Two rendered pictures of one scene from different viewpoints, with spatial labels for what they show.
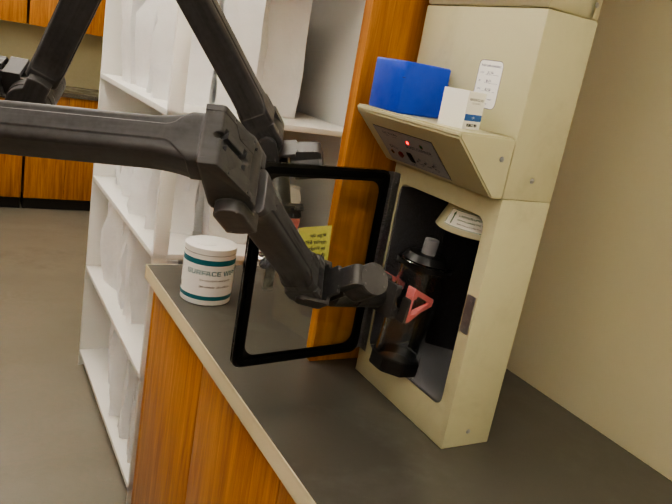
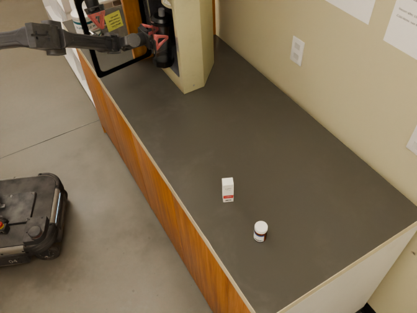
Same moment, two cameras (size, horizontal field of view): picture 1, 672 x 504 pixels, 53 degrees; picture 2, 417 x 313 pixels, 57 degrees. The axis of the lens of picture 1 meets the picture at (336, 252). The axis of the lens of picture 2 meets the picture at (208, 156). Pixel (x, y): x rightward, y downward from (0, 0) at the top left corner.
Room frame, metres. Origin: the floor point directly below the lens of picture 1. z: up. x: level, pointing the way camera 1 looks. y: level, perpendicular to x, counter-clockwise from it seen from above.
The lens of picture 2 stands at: (-0.32, -0.43, 2.09)
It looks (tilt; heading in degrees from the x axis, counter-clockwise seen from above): 48 degrees down; 3
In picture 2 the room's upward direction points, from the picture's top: 3 degrees counter-clockwise
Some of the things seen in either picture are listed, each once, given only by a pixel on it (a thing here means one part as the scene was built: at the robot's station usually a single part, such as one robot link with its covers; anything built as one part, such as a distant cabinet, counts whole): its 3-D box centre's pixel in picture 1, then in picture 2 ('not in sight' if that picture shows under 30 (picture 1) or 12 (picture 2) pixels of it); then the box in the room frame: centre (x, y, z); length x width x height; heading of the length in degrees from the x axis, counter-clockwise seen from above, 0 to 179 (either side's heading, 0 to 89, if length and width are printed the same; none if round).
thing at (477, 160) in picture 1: (424, 147); not in sight; (1.21, -0.12, 1.46); 0.32 x 0.11 x 0.10; 31
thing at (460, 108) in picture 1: (461, 108); not in sight; (1.14, -0.16, 1.54); 0.05 x 0.05 x 0.06; 47
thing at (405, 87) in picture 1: (409, 87); not in sight; (1.28, -0.08, 1.56); 0.10 x 0.10 x 0.09; 31
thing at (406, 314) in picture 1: (409, 299); (157, 38); (1.20, -0.15, 1.18); 0.09 x 0.07 x 0.07; 125
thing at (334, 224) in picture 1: (312, 266); (116, 29); (1.27, 0.04, 1.19); 0.30 x 0.01 x 0.40; 128
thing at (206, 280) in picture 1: (208, 269); (86, 23); (1.64, 0.31, 1.02); 0.13 x 0.13 x 0.15
